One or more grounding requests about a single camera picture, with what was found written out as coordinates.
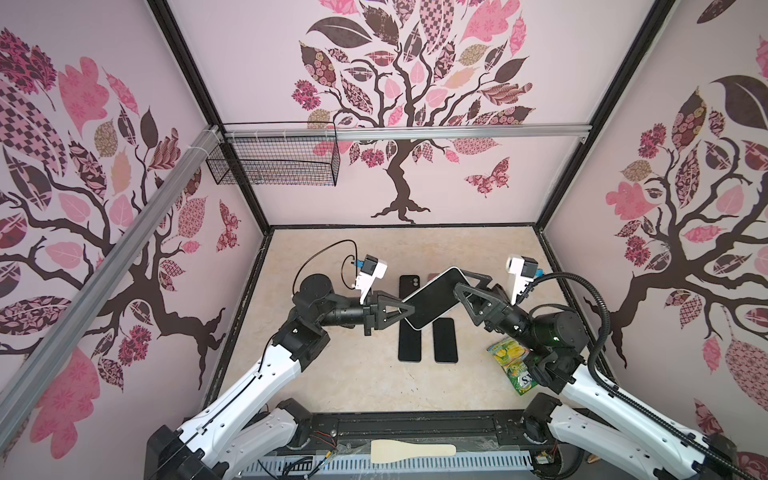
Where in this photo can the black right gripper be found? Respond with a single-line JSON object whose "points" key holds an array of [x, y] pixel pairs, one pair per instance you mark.
{"points": [[495, 314]]}

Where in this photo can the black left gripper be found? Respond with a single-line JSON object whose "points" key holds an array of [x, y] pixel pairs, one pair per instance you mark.
{"points": [[376, 315]]}

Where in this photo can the black phone case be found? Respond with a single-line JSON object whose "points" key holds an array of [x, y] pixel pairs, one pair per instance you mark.
{"points": [[407, 285]]}

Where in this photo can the purple smartphone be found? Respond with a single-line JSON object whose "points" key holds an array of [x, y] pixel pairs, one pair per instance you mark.
{"points": [[445, 341]]}

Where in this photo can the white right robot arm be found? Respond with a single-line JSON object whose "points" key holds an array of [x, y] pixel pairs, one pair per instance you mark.
{"points": [[584, 408]]}

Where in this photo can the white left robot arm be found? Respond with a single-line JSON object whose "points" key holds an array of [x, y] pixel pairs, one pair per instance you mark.
{"points": [[227, 436]]}

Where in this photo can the green candy bag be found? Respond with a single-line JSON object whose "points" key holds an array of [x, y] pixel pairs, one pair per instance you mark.
{"points": [[510, 356]]}

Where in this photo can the beige wooden spatula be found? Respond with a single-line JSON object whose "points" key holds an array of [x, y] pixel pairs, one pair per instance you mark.
{"points": [[385, 451]]}

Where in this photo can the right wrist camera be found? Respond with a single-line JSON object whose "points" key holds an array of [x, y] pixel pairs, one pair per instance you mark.
{"points": [[521, 271]]}

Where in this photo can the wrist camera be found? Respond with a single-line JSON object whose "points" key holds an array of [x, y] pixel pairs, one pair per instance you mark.
{"points": [[369, 270], [521, 271]]}

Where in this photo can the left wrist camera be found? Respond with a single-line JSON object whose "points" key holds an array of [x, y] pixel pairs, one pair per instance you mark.
{"points": [[369, 270]]}

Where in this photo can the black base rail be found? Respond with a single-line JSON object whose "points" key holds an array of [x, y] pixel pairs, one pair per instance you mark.
{"points": [[333, 434]]}

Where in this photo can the white slotted cable duct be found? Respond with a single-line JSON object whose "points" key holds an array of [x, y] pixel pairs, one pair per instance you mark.
{"points": [[358, 465]]}

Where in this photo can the black wire basket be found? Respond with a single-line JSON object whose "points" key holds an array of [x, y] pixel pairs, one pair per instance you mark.
{"points": [[288, 153]]}

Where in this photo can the aluminium rail back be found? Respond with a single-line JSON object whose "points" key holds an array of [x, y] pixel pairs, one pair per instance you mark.
{"points": [[406, 133]]}

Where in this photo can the aluminium rail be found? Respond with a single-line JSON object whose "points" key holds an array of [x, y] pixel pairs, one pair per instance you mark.
{"points": [[406, 133], [22, 393]]}

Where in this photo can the black vertical frame post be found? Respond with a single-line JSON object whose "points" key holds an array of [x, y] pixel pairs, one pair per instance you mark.
{"points": [[171, 31]]}

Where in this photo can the aluminium rail left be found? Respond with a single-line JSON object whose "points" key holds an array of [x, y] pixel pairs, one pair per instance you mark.
{"points": [[22, 393]]}

